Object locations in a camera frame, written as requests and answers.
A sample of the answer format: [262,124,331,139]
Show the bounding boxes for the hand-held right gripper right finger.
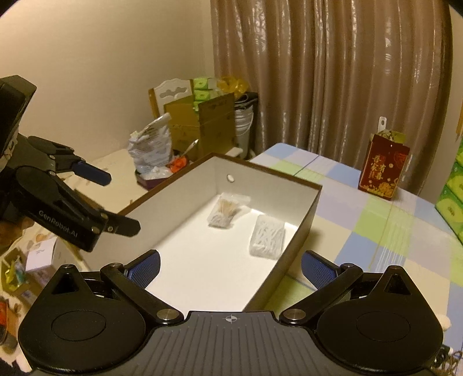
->
[278,250,413,324]

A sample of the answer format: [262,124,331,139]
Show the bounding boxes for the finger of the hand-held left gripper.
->
[27,135,112,187]
[92,211,141,238]

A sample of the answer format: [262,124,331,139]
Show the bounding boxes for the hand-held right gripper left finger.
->
[52,249,185,324]

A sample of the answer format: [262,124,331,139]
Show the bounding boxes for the brown box with white inside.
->
[115,152,323,312]

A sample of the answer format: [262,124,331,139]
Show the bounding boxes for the dark purple tub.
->
[135,169,175,191]

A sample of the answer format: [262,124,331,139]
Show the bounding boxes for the small white box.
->
[25,239,66,274]

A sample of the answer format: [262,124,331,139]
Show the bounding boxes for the clear pack of white swabs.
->
[249,215,286,259]

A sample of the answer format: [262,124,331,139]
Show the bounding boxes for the crumpled printed plastic bag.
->
[127,113,175,178]

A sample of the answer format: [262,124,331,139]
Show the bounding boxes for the checked tablecloth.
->
[249,143,463,362]

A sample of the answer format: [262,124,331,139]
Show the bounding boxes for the white carved chair back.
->
[148,78,194,118]

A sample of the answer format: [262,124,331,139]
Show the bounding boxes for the dark red patterned box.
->
[358,116,411,201]

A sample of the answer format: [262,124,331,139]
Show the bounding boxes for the brown cardboard carton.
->
[163,92,236,162]

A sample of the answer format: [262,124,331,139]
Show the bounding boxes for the stack of green packets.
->
[192,77,222,110]

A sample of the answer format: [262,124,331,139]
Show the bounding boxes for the green tissue packs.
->
[434,137,463,254]

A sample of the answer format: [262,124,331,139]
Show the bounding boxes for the yellow plastic bag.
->
[218,76,251,98]

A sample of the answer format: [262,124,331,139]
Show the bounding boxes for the beige curtain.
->
[210,0,455,196]

